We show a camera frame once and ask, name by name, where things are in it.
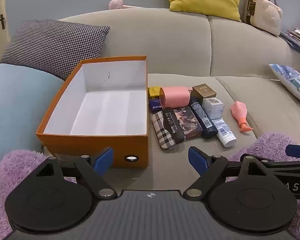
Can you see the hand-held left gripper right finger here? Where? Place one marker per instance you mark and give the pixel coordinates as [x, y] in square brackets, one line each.
[197, 159]

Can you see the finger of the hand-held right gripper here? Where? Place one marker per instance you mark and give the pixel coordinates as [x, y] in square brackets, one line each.
[298, 150]

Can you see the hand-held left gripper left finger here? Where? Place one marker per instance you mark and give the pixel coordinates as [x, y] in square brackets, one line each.
[105, 158]

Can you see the orange cardboard box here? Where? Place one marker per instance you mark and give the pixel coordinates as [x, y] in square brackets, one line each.
[97, 152]

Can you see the printed brown box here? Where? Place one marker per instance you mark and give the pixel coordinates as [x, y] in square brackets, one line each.
[188, 122]

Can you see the white squeeze tube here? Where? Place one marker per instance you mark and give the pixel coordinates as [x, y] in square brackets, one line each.
[224, 131]

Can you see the dark spray bottle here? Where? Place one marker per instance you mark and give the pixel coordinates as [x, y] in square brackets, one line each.
[203, 118]

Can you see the plaid zip case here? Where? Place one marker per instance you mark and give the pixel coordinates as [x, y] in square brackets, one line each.
[168, 129]

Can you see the silver blue cube box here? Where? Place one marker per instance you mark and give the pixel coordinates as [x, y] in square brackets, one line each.
[213, 107]

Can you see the pink bottle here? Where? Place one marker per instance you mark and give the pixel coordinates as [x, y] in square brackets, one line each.
[240, 115]

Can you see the pink plastic cup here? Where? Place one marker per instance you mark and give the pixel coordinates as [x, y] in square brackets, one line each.
[176, 96]

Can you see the blue tin box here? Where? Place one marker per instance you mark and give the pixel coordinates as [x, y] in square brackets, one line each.
[154, 106]

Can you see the gold cube box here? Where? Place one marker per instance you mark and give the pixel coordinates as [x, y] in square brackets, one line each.
[204, 90]

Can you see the yellow tape measure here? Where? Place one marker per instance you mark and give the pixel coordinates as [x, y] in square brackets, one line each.
[153, 92]

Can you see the blue printed pillow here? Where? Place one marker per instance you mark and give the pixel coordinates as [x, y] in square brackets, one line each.
[293, 81]

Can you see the light blue cushion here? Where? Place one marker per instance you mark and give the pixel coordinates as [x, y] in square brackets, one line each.
[15, 110]

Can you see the stack of books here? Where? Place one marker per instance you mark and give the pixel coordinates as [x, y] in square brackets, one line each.
[297, 38]

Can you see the beige sofa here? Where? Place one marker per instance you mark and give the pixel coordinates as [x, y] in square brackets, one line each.
[180, 45]

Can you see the houndstooth pillow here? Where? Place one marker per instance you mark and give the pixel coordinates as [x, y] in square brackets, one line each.
[52, 45]

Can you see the cream small suitcase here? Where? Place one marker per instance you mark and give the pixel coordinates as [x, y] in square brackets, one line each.
[263, 15]

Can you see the pink plush massage hammer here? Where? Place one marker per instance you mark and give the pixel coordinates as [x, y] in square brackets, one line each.
[117, 5]

